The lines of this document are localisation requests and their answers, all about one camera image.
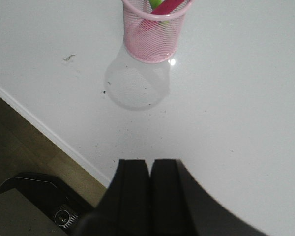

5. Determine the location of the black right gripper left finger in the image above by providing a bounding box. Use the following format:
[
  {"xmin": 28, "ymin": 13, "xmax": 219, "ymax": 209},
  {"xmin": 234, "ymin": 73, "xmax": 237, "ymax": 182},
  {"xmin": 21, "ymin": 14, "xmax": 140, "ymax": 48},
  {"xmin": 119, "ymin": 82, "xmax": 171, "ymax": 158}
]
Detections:
[{"xmin": 74, "ymin": 159, "xmax": 150, "ymax": 236}]

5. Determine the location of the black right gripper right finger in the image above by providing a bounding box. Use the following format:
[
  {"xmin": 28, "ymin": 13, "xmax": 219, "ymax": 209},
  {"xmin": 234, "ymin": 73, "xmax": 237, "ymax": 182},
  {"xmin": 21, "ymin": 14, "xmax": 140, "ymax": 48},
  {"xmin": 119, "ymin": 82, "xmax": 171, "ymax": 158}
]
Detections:
[{"xmin": 151, "ymin": 159, "xmax": 264, "ymax": 236}]

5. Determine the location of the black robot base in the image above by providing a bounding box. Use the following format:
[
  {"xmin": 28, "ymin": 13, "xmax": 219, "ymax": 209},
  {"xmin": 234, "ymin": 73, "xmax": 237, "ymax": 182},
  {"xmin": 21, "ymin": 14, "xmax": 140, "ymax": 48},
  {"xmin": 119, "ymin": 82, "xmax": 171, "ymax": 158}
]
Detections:
[{"xmin": 0, "ymin": 172, "xmax": 94, "ymax": 235}]

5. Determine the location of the green marker pen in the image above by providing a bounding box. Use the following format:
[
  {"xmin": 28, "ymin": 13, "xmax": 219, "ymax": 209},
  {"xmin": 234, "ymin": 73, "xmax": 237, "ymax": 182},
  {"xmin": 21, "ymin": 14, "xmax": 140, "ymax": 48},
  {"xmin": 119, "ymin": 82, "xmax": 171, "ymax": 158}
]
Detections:
[{"xmin": 149, "ymin": 0, "xmax": 173, "ymax": 15}]

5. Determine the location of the pink mesh pen holder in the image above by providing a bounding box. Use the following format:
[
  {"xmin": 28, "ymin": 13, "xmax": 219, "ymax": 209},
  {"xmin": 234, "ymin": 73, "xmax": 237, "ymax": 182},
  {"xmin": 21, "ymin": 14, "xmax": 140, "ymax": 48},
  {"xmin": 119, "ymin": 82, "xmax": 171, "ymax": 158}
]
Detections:
[{"xmin": 122, "ymin": 0, "xmax": 193, "ymax": 64}]

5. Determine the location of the pink marker pen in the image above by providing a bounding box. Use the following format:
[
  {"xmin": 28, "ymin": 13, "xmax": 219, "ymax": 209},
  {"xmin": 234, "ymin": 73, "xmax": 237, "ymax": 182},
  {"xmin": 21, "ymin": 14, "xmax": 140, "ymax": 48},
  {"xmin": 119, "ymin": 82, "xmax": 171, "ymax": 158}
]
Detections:
[{"xmin": 139, "ymin": 0, "xmax": 192, "ymax": 31}]

